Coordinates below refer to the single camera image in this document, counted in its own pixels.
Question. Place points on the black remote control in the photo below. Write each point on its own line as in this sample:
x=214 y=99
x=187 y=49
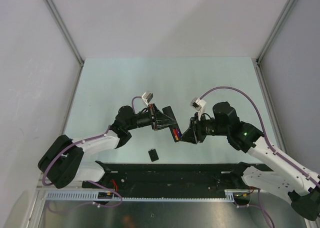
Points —
x=171 y=131

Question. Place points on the orange red battery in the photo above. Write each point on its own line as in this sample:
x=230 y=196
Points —
x=176 y=135

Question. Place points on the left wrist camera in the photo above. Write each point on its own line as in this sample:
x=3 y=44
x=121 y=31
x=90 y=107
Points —
x=147 y=97

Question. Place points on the left aluminium frame post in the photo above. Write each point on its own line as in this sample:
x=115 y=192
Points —
x=64 y=30

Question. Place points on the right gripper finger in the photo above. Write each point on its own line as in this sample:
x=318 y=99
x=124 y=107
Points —
x=190 y=131
x=189 y=138

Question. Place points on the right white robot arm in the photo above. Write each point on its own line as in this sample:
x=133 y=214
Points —
x=287 y=179

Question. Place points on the right aluminium frame post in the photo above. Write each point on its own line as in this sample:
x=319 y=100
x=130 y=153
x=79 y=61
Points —
x=281 y=20

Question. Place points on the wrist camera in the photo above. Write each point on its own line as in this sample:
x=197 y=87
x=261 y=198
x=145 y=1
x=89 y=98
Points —
x=199 y=105
x=147 y=97

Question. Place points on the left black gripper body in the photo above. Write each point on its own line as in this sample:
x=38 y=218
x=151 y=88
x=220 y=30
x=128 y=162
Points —
x=146 y=118

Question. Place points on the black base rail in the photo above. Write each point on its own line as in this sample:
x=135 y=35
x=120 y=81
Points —
x=174 y=181

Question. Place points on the aluminium frame post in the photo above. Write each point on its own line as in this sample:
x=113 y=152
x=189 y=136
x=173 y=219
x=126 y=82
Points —
x=64 y=30
x=281 y=20

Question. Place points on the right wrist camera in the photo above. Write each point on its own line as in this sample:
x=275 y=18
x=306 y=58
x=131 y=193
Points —
x=199 y=105

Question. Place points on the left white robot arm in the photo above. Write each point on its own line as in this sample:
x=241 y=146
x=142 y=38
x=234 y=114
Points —
x=64 y=162

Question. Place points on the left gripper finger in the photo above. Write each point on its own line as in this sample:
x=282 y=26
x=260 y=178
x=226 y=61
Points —
x=169 y=115
x=172 y=125

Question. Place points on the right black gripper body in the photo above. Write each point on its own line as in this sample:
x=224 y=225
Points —
x=203 y=128

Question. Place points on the black battery cover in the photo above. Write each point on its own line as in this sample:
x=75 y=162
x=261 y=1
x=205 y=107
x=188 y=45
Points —
x=153 y=155

